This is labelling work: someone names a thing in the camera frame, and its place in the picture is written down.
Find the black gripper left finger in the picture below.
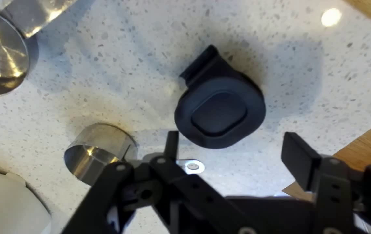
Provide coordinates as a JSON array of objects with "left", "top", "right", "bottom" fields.
[{"left": 60, "top": 131, "right": 255, "bottom": 234}]

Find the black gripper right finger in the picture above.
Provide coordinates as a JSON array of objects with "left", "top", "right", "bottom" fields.
[{"left": 280, "top": 132, "right": 371, "bottom": 234}]

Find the small steel measuring cup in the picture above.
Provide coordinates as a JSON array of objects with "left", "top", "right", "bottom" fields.
[{"left": 63, "top": 123, "right": 139, "bottom": 188}]

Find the white electric kettle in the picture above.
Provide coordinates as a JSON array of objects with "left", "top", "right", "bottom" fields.
[{"left": 0, "top": 167, "right": 63, "bottom": 234}]

